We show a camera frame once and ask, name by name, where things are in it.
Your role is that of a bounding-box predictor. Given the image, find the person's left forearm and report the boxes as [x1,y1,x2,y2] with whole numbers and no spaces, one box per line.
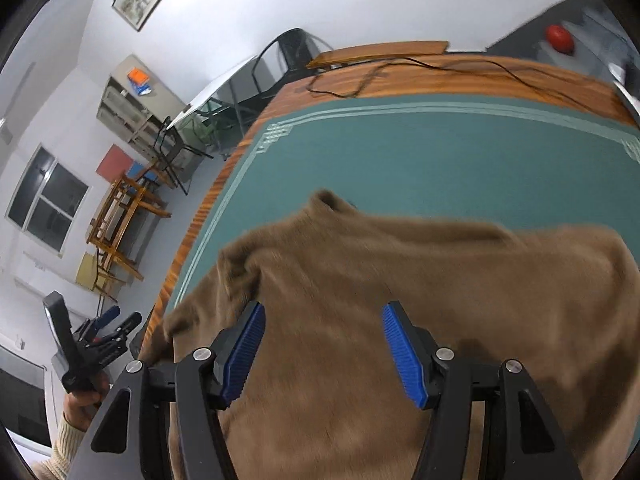
[30,410,92,480]

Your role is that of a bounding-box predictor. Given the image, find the white power strip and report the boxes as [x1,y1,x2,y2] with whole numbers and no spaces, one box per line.
[609,60,640,116]

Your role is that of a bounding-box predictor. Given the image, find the green table mat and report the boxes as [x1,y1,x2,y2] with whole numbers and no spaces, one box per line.
[165,96,640,321]

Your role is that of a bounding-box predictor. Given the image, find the red round object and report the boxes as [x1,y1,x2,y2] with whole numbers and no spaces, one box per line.
[545,24,577,56]

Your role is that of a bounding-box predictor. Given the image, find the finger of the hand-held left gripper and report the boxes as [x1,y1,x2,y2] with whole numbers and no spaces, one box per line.
[112,311,143,341]
[92,305,121,333]

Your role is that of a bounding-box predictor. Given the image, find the black mesh chair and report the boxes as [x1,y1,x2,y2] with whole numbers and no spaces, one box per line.
[252,28,326,106]

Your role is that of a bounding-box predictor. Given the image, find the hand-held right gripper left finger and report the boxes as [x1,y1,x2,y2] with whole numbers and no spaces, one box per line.
[65,301,267,480]

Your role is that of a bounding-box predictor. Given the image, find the person's left hand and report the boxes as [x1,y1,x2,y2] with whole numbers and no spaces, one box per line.
[64,370,111,428]

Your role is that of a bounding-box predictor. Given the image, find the red wall panel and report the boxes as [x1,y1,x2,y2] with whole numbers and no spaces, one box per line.
[96,144,135,181]

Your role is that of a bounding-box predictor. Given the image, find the black cable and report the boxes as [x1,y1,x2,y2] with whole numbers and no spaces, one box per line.
[306,57,621,117]

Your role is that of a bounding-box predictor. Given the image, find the yellow panel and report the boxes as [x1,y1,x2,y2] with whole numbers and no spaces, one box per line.
[75,251,102,292]

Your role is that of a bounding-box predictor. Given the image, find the wooden board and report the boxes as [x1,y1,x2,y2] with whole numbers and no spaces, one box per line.
[306,41,450,71]

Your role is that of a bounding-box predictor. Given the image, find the window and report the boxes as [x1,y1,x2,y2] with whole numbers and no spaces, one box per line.
[6,144,91,253]

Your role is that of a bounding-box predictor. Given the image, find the brown fleece garment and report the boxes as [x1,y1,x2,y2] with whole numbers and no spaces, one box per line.
[162,189,640,480]

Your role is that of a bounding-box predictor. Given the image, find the black folding chair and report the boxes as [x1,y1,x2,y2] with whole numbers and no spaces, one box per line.
[151,115,202,197]

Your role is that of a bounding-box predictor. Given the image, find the grey shelf cabinet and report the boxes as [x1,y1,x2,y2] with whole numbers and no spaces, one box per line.
[96,54,190,161]

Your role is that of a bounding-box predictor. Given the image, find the stacked wooden chairs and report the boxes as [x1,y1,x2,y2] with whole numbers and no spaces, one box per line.
[86,175,172,282]

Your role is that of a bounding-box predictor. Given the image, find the glass top table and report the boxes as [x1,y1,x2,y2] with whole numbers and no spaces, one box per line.
[167,55,261,161]

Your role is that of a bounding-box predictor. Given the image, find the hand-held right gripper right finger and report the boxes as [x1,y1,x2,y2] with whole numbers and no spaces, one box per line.
[382,301,583,480]

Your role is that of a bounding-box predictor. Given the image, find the orange and blue box stack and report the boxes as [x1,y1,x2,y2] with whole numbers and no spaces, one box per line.
[126,66,153,97]

